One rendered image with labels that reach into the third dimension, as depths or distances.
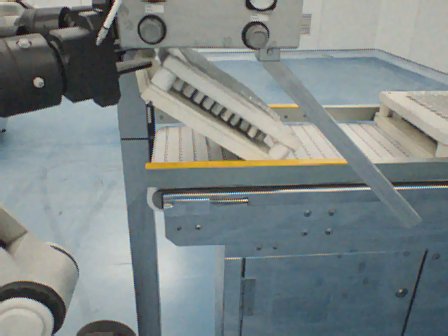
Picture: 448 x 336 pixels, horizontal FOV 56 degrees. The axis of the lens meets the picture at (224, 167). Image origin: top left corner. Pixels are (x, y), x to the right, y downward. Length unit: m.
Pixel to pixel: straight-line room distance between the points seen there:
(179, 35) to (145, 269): 0.69
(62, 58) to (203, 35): 0.17
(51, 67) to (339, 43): 5.94
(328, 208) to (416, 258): 0.26
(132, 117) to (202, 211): 0.32
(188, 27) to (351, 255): 0.52
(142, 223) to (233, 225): 0.38
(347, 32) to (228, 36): 5.87
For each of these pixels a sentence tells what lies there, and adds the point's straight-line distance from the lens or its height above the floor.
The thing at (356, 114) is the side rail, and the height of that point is 0.91.
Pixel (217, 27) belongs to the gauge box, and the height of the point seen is 1.12.
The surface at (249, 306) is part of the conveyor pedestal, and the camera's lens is 0.86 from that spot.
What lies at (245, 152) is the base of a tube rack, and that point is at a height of 0.94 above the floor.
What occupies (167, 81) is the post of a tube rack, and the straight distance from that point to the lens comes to 0.58.
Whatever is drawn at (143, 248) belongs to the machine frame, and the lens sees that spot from 1.05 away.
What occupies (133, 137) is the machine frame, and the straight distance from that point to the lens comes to 0.91.
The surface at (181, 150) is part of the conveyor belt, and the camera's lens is 0.76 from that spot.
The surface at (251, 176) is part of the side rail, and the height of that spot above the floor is 0.90.
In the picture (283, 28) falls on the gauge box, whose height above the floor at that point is 1.12.
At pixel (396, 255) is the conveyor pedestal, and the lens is 0.88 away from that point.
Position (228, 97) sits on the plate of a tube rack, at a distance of 0.60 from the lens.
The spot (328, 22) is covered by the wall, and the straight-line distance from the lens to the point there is 6.24.
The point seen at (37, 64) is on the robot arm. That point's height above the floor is 1.09.
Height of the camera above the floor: 1.19
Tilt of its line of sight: 26 degrees down
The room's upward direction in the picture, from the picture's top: 1 degrees clockwise
